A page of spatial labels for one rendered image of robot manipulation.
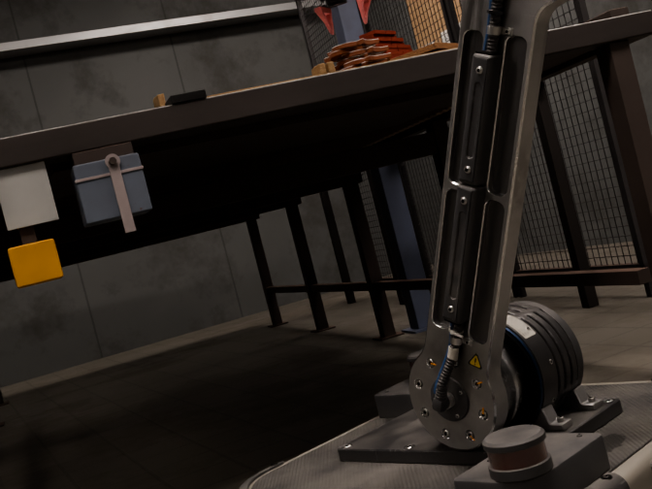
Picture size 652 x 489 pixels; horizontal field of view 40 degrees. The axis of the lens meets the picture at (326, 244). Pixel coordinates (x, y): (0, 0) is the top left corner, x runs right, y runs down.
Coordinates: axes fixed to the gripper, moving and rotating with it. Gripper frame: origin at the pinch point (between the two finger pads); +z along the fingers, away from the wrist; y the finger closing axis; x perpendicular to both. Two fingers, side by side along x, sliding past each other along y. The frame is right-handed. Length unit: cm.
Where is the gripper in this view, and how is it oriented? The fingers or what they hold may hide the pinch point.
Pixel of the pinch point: (347, 25)
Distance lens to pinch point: 238.2
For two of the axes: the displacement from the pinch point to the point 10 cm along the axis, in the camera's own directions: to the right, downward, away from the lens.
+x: -4.3, 1.4, -8.9
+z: 2.3, 9.7, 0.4
